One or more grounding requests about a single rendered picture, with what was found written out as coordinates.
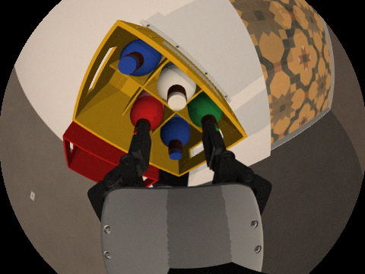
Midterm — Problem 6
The blue bottle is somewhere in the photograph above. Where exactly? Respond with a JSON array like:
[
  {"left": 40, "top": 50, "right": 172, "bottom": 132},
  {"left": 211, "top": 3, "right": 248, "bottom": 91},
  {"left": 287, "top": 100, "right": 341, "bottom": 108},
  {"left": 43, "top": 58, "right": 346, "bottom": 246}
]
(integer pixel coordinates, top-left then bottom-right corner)
[
  {"left": 160, "top": 113, "right": 190, "bottom": 160},
  {"left": 118, "top": 39, "right": 163, "bottom": 77}
]

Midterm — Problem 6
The green bottle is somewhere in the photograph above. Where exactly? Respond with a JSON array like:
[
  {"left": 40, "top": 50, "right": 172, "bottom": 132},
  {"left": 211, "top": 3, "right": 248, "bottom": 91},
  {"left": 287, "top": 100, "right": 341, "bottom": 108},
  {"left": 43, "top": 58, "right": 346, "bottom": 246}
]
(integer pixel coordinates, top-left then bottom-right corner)
[{"left": 187, "top": 91, "right": 222, "bottom": 131}]

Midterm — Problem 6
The red crate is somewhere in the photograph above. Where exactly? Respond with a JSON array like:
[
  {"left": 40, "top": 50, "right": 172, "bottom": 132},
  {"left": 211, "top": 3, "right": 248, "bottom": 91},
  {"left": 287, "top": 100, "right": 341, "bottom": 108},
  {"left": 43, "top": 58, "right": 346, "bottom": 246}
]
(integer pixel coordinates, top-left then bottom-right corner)
[{"left": 62, "top": 121, "right": 159, "bottom": 187}]

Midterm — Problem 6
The white bottle with grey label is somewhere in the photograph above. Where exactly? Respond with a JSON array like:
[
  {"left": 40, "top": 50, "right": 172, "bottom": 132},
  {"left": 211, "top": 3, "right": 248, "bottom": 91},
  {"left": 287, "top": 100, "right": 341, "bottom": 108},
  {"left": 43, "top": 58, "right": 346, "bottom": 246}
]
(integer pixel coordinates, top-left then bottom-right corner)
[{"left": 157, "top": 61, "right": 196, "bottom": 110}]

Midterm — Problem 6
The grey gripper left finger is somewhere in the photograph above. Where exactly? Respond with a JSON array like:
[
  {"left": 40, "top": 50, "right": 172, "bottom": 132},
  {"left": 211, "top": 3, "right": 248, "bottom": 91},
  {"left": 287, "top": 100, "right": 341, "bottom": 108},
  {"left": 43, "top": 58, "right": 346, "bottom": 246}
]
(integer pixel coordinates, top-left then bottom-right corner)
[{"left": 87, "top": 122, "right": 151, "bottom": 222}]

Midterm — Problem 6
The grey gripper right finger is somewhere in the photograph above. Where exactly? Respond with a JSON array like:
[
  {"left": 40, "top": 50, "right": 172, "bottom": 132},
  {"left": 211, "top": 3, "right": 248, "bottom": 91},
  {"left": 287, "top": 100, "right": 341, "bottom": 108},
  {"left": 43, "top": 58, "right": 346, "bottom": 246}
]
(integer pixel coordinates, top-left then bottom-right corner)
[{"left": 202, "top": 119, "right": 272, "bottom": 215}]

